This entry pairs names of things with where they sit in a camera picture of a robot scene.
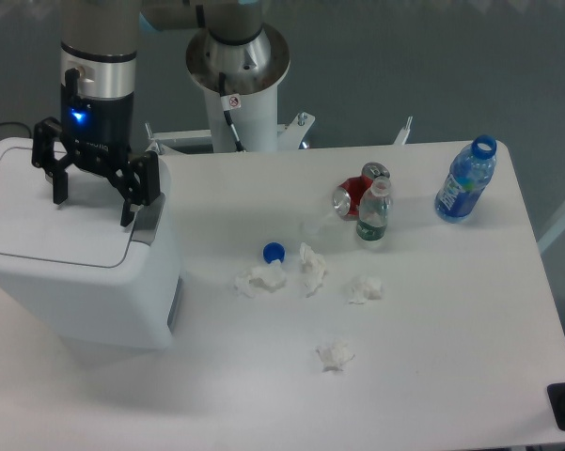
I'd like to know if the white pedestal base frame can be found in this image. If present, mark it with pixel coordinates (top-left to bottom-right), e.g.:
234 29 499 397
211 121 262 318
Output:
143 111 415 155

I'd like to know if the crushed red soda can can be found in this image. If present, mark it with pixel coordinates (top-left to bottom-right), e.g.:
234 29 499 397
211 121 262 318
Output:
332 162 390 220

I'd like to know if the white trash can lid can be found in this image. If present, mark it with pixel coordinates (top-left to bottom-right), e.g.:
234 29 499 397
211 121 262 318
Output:
0 139 132 268

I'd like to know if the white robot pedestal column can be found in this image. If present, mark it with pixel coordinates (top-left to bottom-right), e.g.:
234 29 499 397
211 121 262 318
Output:
203 86 278 153

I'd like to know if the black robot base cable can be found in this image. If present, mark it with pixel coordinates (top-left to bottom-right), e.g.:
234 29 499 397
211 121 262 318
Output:
217 71 248 153

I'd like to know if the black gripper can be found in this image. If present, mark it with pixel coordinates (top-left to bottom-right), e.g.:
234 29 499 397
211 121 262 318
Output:
31 86 161 227

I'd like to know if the crumpled tissue front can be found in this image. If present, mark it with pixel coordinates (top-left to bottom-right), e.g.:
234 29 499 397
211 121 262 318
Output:
316 341 355 372

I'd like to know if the white plastic trash can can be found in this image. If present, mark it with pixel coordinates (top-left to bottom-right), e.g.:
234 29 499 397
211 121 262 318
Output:
0 135 185 350

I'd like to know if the clear green label bottle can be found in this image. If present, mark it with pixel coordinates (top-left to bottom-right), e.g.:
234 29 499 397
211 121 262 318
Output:
356 176 392 243

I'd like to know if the blue drink bottle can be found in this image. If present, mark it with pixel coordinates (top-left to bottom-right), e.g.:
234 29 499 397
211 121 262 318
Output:
434 134 497 223

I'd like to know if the crumpled tissue by blue cap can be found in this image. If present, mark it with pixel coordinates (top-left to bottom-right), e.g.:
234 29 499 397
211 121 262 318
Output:
234 259 287 298

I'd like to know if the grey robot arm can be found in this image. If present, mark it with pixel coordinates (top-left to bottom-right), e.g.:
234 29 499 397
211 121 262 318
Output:
32 1 290 226

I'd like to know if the blue bottle cap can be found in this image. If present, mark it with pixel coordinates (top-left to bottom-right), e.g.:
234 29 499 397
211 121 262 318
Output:
262 241 286 264

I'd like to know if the crumpled tissue centre upright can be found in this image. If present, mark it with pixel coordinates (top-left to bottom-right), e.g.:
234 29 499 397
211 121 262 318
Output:
299 242 327 297

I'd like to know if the crumpled tissue right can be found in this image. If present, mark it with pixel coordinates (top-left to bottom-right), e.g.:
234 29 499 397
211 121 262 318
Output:
347 275 384 305

